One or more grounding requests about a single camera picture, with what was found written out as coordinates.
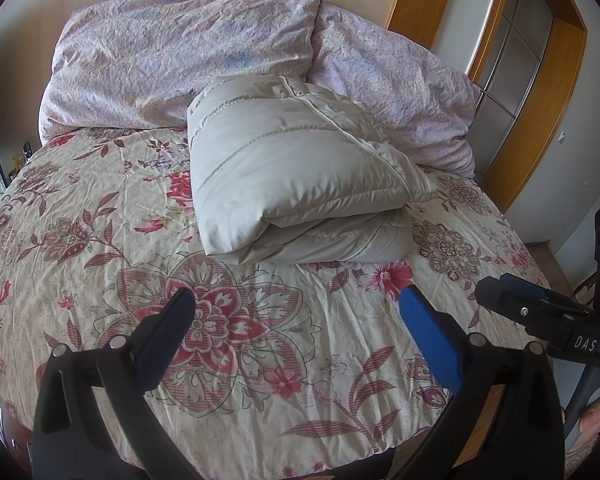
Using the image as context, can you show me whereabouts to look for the frosted glass door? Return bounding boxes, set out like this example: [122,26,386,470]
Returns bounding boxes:
[430,0,556,121]

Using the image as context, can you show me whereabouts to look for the floral bed sheet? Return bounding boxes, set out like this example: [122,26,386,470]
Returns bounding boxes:
[0,127,556,480]

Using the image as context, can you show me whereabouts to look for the white puffer jacket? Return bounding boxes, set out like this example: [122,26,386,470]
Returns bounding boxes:
[186,74,440,265]

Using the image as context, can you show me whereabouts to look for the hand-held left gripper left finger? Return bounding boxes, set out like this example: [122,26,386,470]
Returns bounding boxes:
[31,287,198,480]

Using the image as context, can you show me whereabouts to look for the wooden headboard with panels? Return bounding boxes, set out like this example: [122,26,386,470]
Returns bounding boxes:
[385,0,588,213]

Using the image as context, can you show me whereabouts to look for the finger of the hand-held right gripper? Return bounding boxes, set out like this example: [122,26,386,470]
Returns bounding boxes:
[476,276,576,331]
[500,273,598,316]

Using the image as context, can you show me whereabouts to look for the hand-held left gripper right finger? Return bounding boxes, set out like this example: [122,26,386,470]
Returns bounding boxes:
[392,285,566,480]

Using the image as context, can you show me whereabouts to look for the wooden bed frame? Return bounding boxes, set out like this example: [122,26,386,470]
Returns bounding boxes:
[0,400,36,466]

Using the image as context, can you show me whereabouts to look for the pink crinkled pillow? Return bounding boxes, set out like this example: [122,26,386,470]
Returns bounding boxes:
[307,4,483,178]
[37,0,326,143]

